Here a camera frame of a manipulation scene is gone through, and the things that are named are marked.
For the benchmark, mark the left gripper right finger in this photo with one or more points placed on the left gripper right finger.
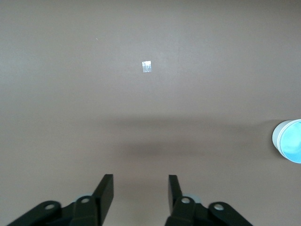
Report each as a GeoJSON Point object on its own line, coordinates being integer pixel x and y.
{"type": "Point", "coordinates": [183, 212]}

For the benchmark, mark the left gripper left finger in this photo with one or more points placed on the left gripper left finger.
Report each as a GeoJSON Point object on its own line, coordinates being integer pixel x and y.
{"type": "Point", "coordinates": [94, 212]}

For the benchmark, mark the blue bowl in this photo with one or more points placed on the blue bowl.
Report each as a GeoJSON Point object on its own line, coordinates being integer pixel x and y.
{"type": "Point", "coordinates": [292, 141]}

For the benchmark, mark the white bowl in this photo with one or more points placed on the white bowl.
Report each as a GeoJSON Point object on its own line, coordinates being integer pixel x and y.
{"type": "Point", "coordinates": [275, 139]}

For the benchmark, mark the small tape piece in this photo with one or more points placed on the small tape piece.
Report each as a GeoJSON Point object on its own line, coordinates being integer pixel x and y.
{"type": "Point", "coordinates": [146, 66]}

